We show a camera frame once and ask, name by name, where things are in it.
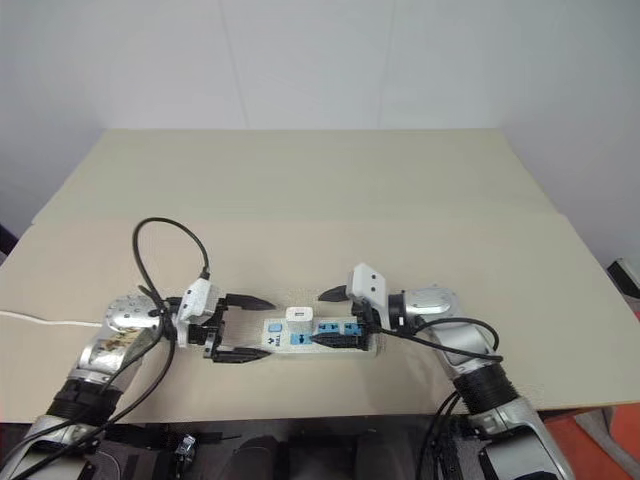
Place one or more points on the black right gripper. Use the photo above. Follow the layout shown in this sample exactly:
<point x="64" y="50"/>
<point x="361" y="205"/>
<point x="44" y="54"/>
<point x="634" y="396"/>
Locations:
<point x="367" y="322"/>

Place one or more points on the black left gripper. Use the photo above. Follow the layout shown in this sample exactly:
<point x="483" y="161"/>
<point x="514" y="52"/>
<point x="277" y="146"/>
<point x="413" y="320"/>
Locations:
<point x="209" y="332"/>

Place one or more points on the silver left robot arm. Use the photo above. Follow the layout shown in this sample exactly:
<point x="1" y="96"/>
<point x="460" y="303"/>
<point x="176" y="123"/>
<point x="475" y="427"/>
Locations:
<point x="125" y="312"/>

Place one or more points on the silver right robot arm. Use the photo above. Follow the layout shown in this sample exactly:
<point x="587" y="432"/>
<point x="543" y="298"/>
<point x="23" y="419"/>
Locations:
<point x="475" y="345"/>

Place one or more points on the white power strip blue sockets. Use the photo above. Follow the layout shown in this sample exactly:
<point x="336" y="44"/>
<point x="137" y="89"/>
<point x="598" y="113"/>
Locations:
<point x="280" y="346"/>

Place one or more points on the white charger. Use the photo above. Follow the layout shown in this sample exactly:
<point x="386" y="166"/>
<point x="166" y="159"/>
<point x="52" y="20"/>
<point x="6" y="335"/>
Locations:
<point x="298" y="320"/>

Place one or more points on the small silver metal clip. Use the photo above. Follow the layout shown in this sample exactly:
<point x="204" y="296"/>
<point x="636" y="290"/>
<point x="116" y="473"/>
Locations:
<point x="187" y="444"/>

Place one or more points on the dark grey rounded shape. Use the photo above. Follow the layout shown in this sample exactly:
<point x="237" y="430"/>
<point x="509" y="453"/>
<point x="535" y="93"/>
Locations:
<point x="125" y="462"/>

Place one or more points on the dark object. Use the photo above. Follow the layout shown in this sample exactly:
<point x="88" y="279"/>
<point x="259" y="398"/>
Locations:
<point x="5" y="237"/>

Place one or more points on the black and silver device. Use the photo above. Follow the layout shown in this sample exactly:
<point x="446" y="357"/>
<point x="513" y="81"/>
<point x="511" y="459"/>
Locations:
<point x="625" y="277"/>

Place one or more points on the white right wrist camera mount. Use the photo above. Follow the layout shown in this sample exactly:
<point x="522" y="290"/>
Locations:
<point x="367" y="282"/>

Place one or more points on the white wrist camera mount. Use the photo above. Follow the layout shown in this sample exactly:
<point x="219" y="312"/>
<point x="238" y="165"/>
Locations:
<point x="367" y="282"/>
<point x="200" y="297"/>

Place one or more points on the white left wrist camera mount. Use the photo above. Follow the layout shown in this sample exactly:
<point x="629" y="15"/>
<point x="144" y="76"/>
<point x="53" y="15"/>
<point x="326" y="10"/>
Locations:
<point x="200" y="297"/>

